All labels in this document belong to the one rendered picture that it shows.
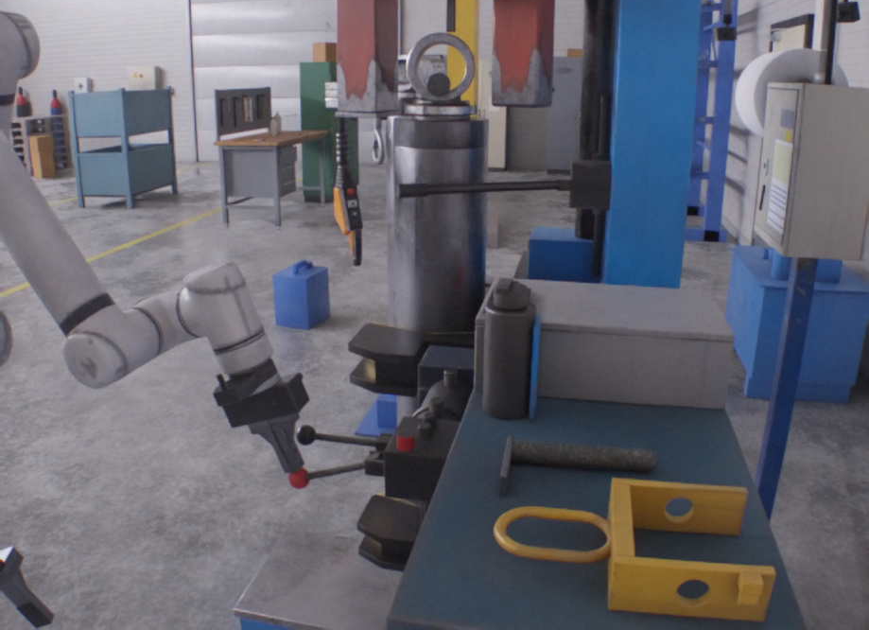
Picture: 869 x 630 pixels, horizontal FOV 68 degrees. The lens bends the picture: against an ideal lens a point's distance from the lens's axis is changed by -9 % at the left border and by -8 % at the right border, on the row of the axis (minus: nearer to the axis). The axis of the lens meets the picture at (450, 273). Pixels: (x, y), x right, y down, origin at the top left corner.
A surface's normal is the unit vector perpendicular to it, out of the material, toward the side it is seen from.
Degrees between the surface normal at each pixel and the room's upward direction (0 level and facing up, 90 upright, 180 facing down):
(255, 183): 90
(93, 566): 0
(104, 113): 90
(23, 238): 75
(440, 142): 90
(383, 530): 0
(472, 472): 0
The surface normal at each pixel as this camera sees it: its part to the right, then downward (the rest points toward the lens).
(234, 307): 0.54, -0.01
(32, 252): 0.10, 0.02
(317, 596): 0.01, -0.96
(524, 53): -0.42, 0.25
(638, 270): -0.18, 0.27
